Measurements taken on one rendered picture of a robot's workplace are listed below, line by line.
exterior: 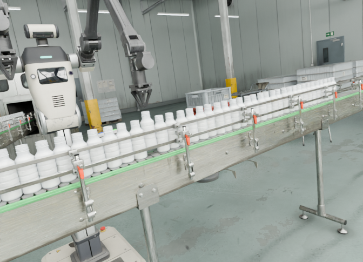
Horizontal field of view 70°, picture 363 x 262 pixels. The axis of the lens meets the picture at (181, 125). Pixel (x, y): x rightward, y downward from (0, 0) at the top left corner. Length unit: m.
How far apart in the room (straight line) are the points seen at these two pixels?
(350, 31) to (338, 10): 0.91
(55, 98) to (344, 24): 11.02
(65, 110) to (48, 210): 0.72
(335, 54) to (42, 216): 11.42
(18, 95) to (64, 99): 3.22
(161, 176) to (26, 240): 0.52
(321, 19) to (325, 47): 1.11
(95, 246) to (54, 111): 0.88
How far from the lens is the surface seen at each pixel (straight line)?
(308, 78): 7.80
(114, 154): 1.05
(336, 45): 11.79
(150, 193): 1.13
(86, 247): 1.85
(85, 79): 8.94
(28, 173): 1.00
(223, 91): 3.90
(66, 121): 1.60
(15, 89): 4.80
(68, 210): 1.03
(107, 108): 10.70
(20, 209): 1.00
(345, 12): 11.80
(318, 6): 12.27
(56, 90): 1.59
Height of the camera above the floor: 1.30
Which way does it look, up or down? 10 degrees down
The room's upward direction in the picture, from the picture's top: 8 degrees counter-clockwise
